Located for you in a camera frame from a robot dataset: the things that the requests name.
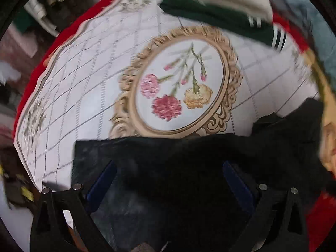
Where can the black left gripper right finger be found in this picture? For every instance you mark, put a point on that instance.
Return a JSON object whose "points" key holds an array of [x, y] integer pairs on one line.
{"points": [[276, 220]]}

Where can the dark grey black garment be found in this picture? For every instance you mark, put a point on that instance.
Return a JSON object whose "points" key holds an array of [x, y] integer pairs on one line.
{"points": [[171, 194]]}

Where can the red floral plush blanket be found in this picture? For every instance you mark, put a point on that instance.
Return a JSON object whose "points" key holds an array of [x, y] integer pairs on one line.
{"points": [[180, 125]]}

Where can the light blue quilt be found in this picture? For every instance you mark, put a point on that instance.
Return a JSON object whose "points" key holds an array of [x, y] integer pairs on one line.
{"points": [[314, 27]]}

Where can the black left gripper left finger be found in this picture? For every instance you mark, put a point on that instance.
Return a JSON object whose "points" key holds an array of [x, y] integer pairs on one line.
{"points": [[50, 232]]}

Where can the white floral checked mat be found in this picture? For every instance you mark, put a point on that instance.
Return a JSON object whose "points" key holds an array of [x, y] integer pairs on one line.
{"points": [[135, 70]]}

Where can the green striped folded garment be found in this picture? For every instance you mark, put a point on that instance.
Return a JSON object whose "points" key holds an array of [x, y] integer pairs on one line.
{"points": [[234, 21]]}

